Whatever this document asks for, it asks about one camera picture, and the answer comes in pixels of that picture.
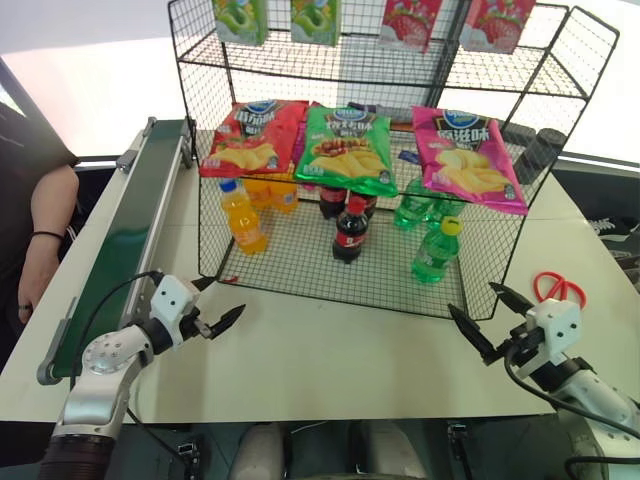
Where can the green conveyor belt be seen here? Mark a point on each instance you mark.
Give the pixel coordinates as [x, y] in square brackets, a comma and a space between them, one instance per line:
[125, 235]

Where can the red strawberry juice carton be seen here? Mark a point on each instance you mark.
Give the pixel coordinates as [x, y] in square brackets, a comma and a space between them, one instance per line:
[495, 25]
[407, 25]

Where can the orange soda bottle blue cap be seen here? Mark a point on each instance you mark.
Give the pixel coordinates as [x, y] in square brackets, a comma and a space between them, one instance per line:
[245, 225]

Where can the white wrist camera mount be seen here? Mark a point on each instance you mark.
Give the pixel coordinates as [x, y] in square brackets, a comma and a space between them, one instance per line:
[172, 300]
[555, 325]

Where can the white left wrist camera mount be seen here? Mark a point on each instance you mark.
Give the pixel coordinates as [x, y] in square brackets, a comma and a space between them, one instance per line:
[172, 300]

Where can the black bag white print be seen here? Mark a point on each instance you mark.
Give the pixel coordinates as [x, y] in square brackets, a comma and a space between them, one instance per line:
[610, 230]

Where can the green apple juice carton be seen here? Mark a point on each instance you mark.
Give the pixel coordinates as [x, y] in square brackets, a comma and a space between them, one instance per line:
[315, 20]
[240, 20]

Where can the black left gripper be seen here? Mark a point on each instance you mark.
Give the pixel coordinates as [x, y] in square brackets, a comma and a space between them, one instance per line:
[192, 327]

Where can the person torso black clothes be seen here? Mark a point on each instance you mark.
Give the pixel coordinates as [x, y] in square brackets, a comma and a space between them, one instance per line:
[25, 150]

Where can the grey rounded shape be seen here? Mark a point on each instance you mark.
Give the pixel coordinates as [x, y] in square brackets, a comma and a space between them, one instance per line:
[262, 450]

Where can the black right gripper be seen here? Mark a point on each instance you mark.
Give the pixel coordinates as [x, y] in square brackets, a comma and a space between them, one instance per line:
[522, 345]

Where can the person bare hand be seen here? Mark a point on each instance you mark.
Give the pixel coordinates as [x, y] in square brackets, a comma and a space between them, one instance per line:
[27, 310]

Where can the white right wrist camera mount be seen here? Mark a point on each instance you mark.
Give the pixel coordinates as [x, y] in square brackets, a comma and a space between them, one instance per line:
[555, 325]

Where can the small blue packet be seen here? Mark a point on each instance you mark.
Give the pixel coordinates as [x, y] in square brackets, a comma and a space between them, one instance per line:
[408, 156]

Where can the green soda bottle yellow cap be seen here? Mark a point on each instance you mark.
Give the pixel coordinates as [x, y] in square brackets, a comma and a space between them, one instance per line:
[435, 252]

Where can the red potato chips bag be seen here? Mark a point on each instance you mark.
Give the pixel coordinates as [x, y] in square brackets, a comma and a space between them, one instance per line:
[252, 142]

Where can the cola bottle red cap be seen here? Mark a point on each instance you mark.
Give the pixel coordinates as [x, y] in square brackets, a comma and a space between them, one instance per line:
[349, 235]

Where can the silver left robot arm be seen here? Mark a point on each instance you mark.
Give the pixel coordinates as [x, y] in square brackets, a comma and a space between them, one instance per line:
[100, 375]

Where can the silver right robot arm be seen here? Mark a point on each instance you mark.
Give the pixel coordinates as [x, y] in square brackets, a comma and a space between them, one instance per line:
[595, 405]

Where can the green potato chips bag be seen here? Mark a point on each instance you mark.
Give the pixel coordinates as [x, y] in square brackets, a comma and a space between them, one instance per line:
[345, 150]

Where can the person bare forearm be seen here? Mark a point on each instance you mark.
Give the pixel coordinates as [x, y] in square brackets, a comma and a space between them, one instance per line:
[52, 225]

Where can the dark purple flat packet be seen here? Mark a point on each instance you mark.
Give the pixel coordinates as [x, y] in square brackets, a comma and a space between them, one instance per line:
[380, 110]

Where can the pink potato chips bag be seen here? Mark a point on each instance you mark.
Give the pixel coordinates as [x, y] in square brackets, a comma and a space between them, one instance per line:
[465, 160]

